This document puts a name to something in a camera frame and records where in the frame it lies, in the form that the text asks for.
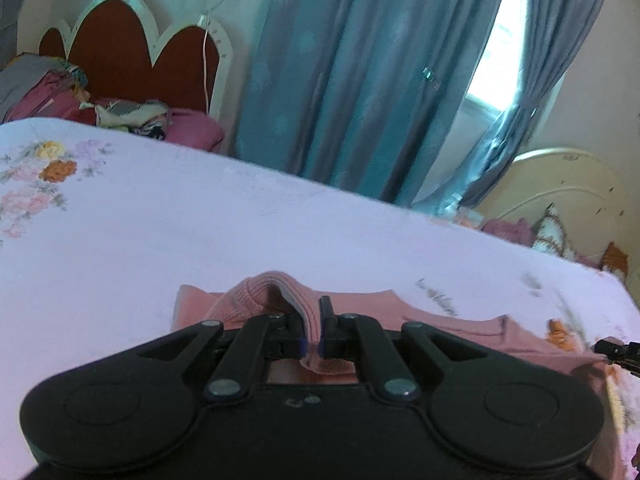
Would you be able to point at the red scalloped headboard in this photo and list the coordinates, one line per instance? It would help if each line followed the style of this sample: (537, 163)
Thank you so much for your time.
(115, 55)

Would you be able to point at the grey and pink clothes pile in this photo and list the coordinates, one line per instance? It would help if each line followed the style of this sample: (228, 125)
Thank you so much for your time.
(35, 90)

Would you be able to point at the cream curved headboard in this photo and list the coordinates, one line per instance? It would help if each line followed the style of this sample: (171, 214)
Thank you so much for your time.
(575, 195)

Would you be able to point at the patterned crumpled cloth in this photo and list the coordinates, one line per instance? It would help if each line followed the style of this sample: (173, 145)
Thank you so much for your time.
(130, 117)

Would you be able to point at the curtain clip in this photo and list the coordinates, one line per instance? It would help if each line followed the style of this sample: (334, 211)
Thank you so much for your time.
(431, 76)

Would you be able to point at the pink pillow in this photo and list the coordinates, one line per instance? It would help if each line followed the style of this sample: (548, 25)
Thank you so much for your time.
(195, 130)

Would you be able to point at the pink long-sleeve sweater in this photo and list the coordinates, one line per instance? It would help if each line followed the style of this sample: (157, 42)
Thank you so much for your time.
(235, 302)

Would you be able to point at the bright window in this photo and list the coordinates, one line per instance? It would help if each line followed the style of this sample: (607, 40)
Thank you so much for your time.
(500, 50)

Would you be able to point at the orange printed cushion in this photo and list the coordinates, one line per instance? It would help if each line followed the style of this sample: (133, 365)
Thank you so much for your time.
(615, 260)

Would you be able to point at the floral bed sheet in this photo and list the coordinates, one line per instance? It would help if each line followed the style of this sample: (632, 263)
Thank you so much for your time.
(150, 240)

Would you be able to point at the frilled cream cushion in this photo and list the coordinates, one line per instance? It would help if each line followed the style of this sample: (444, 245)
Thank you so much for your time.
(550, 232)

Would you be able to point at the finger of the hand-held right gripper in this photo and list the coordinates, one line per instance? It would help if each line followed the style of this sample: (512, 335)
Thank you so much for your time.
(620, 352)

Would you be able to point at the tied-back blue curtain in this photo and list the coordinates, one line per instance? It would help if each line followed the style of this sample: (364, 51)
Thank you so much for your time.
(555, 60)

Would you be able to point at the wide blue curtain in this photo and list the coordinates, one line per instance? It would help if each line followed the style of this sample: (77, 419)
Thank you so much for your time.
(360, 75)

